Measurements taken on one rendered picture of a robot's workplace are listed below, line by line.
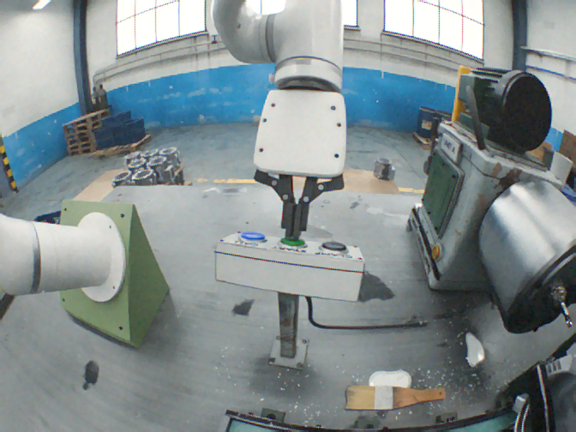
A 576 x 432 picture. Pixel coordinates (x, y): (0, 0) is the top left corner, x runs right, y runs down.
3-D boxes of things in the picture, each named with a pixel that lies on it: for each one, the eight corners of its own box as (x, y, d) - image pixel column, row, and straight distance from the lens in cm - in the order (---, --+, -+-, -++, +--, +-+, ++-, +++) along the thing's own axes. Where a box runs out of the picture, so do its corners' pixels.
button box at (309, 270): (354, 281, 35) (360, 243, 34) (358, 303, 29) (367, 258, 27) (235, 264, 37) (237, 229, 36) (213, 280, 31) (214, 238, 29)
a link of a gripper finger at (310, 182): (319, 144, 28) (279, 172, 28) (344, 178, 28) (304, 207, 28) (320, 148, 31) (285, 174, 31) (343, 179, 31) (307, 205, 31)
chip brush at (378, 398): (442, 383, 56) (445, 381, 56) (444, 405, 55) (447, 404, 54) (345, 385, 49) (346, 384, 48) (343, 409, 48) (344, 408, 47)
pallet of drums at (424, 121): (457, 147, 615) (464, 116, 604) (472, 159, 548) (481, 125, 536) (411, 137, 567) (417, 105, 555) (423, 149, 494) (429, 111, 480)
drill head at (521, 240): (507, 238, 83) (537, 161, 76) (556, 342, 67) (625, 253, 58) (441, 231, 69) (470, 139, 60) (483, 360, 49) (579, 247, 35)
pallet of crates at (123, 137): (153, 139, 581) (147, 105, 569) (135, 152, 514) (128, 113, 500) (111, 146, 646) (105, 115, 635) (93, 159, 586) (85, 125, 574)
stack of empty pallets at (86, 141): (117, 140, 701) (111, 107, 691) (95, 153, 644) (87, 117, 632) (88, 145, 794) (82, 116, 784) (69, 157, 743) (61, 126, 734)
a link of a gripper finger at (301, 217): (297, 179, 28) (291, 238, 28) (326, 182, 28) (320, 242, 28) (301, 180, 31) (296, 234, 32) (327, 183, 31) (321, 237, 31)
